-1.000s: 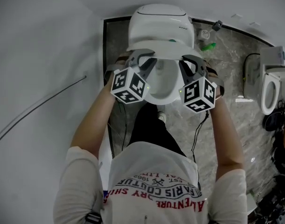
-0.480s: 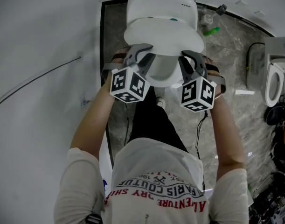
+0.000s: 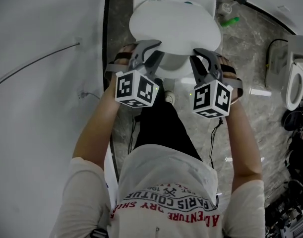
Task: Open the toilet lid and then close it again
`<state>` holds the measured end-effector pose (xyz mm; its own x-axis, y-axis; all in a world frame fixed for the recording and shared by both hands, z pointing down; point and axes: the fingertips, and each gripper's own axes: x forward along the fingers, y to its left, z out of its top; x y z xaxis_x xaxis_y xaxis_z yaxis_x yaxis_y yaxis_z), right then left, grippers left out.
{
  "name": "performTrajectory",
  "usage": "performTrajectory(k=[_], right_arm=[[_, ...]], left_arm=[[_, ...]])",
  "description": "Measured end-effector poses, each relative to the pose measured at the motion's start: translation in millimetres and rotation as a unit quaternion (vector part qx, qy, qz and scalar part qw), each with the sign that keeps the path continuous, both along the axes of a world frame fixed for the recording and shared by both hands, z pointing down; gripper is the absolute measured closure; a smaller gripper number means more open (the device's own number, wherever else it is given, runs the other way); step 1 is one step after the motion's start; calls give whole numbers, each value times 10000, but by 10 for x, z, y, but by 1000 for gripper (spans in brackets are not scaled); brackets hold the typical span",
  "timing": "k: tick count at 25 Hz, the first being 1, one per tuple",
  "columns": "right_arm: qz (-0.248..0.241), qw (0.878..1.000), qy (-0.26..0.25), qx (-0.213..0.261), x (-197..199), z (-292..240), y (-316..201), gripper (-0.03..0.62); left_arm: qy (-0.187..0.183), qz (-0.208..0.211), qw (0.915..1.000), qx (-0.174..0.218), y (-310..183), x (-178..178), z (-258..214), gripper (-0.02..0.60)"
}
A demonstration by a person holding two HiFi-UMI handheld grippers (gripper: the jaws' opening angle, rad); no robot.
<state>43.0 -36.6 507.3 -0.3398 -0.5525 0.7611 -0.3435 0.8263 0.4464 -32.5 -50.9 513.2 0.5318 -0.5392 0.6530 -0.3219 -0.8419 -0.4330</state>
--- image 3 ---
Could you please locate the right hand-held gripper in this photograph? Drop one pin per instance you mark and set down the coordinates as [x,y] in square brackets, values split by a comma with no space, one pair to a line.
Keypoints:
[212,98]

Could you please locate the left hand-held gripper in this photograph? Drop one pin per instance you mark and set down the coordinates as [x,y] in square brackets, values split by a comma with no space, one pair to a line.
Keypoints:
[137,88]

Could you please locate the white toilet lid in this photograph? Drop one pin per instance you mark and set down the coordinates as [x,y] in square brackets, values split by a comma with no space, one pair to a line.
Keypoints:
[176,26]

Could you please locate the person's left forearm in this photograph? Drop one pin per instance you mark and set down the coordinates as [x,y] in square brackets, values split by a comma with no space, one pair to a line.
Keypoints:
[99,128]

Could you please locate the person's right forearm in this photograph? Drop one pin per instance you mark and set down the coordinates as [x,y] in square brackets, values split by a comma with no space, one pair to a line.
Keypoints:
[243,145]

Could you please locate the green toilet brush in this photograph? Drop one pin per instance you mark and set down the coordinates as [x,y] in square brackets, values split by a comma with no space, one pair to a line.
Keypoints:
[229,22]

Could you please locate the white toilet with open seat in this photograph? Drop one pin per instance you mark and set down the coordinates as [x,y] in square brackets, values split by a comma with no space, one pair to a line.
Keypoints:
[296,78]

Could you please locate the person's right hand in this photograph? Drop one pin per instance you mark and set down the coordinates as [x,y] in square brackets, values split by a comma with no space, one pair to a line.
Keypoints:
[228,68]

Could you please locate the person's left hand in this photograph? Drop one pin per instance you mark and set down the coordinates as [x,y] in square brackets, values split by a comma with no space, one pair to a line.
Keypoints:
[124,56]

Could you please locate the white shoe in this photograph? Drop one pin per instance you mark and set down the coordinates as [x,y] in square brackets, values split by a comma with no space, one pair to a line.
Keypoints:
[169,97]

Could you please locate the white round brush holder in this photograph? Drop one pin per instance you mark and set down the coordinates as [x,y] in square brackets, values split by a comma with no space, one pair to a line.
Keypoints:
[226,8]

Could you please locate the black trouser leg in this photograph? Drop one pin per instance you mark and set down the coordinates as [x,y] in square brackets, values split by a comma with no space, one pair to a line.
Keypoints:
[163,130]

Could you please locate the black bag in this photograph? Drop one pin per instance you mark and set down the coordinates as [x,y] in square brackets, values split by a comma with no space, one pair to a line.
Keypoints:
[293,120]

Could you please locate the white printed t-shirt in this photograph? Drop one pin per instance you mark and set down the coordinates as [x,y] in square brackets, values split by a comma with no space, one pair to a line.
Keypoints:
[166,197]

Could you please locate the pile of dark equipment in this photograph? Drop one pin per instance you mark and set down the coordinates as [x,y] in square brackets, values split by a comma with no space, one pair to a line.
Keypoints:
[290,207]

